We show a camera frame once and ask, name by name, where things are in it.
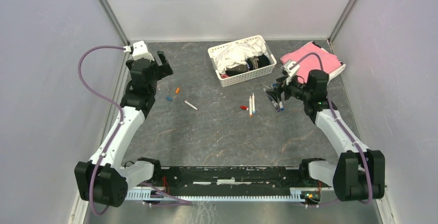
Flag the pink folded cloth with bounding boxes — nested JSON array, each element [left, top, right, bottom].
[[280, 42, 343, 79]]

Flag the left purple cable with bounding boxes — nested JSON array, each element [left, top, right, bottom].
[[77, 45, 132, 216]]

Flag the purple cable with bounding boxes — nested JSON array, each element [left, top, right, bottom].
[[77, 45, 132, 216], [291, 52, 373, 207]]

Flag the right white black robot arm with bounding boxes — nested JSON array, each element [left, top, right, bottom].
[[266, 69, 385, 203]]

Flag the white pen blue tip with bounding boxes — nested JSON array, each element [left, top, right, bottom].
[[251, 93, 256, 115]]

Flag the white plastic basket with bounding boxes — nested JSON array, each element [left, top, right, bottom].
[[208, 35, 277, 87]]

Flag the white cloth in basket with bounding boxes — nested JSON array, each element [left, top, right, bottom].
[[213, 39, 267, 74]]

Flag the black cloth in basket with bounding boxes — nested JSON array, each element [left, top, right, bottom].
[[225, 55, 271, 77]]

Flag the white pen blue ends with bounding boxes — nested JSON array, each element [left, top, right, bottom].
[[272, 83, 284, 110]]

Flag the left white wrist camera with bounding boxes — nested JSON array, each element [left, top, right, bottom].
[[123, 41, 155, 62]]

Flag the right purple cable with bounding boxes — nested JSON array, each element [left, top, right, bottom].
[[291, 52, 373, 207]]

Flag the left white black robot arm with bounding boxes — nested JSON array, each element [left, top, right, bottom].
[[74, 51, 173, 209]]

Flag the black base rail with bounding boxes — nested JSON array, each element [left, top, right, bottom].
[[146, 166, 326, 197]]

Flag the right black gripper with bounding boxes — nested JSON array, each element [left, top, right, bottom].
[[265, 72, 311, 104]]

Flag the white cloth under pink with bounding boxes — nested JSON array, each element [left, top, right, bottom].
[[320, 47, 346, 82]]

